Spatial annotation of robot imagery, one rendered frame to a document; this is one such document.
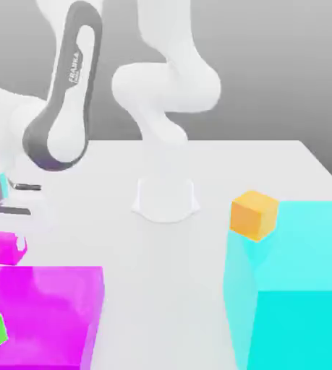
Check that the small orange cube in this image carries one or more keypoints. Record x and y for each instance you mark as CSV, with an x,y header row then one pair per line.
x,y
249,216

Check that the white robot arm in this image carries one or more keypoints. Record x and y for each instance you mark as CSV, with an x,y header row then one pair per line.
x,y
165,95

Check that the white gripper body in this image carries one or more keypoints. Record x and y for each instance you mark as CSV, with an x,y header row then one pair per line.
x,y
12,221

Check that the large magenta box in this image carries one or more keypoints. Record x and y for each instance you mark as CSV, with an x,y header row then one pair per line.
x,y
47,312

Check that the small magenta cube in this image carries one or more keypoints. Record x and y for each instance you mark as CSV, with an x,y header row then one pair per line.
x,y
2,248

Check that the large cyan box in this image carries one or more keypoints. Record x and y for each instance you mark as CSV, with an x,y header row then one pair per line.
x,y
298,289

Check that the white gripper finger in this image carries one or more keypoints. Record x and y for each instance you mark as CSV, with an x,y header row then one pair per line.
x,y
21,243

